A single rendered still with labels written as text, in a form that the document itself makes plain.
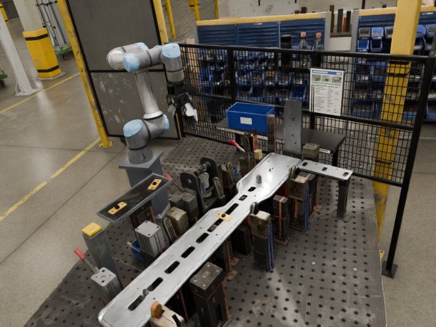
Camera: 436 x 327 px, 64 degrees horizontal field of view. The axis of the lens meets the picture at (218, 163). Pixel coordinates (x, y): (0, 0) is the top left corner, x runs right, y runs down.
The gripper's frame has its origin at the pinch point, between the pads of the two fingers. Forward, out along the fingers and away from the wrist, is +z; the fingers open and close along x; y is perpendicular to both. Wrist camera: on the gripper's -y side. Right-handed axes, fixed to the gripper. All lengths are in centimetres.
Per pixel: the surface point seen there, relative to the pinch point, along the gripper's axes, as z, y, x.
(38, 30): 33, -301, -719
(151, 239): 35, 47, 13
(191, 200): 36.5, 15.3, 9.3
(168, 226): 37, 36, 13
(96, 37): -1, -136, -257
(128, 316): 44, 75, 27
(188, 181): 30.9, 9.6, 3.4
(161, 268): 44, 51, 21
